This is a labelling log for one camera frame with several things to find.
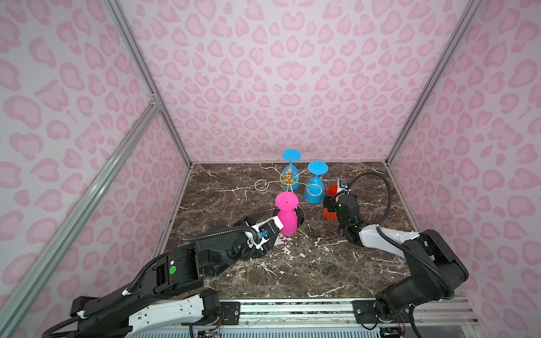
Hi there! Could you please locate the blue wine glass front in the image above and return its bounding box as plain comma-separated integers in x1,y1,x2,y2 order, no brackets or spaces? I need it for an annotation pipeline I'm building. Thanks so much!
304,161,328,204

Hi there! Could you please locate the red wine glass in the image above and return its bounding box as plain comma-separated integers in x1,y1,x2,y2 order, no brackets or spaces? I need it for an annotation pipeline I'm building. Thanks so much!
323,184,338,221

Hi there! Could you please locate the aluminium mounting rail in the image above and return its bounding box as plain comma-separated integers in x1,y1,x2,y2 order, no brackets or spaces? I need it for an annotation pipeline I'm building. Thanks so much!
211,297,484,337

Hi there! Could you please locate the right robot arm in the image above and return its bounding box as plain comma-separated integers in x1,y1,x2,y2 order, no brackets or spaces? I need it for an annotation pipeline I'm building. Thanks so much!
323,193,469,322

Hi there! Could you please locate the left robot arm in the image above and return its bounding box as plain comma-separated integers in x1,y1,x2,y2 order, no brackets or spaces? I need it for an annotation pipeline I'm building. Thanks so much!
42,214,284,337

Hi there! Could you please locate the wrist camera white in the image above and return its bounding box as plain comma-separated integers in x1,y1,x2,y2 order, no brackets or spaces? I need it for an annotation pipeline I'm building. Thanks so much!
247,216,283,252
337,179,350,194

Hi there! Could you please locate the blue wine glass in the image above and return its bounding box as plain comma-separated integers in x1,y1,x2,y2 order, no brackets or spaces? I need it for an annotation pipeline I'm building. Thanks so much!
280,149,301,192
304,161,328,204

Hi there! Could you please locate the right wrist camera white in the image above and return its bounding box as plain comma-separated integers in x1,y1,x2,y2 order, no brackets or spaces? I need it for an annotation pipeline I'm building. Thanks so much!
337,179,350,194

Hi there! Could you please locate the gold wire glass rack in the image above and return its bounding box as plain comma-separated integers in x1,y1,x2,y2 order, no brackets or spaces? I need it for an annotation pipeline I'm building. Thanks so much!
253,159,325,233

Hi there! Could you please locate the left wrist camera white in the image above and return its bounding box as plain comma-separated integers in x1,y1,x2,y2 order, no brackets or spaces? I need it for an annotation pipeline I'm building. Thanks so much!
247,216,283,252

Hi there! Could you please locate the aluminium frame strut diagonal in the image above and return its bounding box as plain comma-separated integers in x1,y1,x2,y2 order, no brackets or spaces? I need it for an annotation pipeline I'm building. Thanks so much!
1,101,160,337

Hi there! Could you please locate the magenta wine glass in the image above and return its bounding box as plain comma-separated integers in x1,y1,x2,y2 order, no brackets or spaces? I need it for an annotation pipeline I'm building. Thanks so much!
276,192,299,236

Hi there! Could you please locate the blue wine glass rear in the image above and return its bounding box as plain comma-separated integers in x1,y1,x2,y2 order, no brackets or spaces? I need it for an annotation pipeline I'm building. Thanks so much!
280,149,301,192

